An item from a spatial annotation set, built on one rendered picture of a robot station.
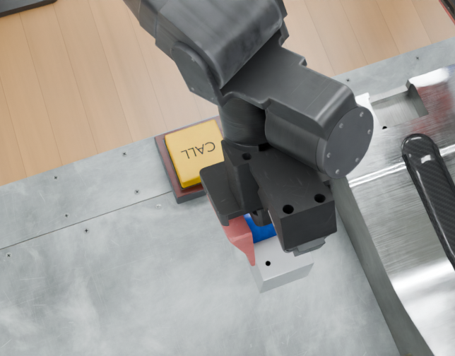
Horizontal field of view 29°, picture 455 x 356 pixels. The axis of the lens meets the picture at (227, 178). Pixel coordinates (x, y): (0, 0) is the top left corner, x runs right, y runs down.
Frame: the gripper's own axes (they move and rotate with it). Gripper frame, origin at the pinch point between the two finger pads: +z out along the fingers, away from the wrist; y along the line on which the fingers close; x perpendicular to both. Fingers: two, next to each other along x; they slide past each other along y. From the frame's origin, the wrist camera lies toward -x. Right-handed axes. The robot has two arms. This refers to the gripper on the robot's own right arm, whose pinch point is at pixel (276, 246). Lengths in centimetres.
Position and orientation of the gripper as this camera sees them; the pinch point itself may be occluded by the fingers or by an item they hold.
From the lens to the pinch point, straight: 81.9
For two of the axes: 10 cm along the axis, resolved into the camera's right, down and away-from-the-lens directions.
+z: 1.5, 7.3, 6.7
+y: 9.4, -3.2, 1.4
